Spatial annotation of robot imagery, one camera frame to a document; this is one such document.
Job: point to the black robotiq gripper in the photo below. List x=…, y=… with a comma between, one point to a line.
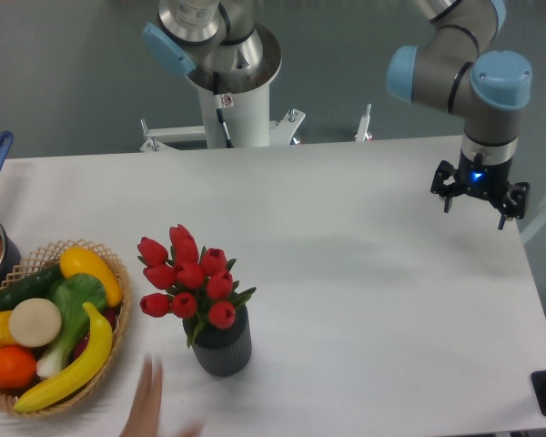
x=484, y=182

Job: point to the red tulip bouquet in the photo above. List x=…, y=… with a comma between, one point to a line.
x=194, y=284

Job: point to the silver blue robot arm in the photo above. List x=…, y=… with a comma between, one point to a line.
x=456, y=72

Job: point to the dark grey ribbed vase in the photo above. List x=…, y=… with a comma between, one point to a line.
x=225, y=352

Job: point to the blurred human hand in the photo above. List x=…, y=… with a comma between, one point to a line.
x=144, y=416

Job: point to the dark red fruit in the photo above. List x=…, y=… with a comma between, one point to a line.
x=110, y=315

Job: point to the yellow banana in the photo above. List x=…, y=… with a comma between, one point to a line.
x=77, y=374

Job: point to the green bok choy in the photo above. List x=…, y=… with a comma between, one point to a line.
x=69, y=295

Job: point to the green cucumber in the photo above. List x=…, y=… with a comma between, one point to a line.
x=35, y=285

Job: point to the beige round disc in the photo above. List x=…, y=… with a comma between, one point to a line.
x=35, y=322

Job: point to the orange fruit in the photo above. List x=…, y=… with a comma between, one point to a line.
x=17, y=367

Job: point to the woven wicker basket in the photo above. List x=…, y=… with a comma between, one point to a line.
x=47, y=256

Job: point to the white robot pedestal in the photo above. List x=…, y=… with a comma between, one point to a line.
x=232, y=85

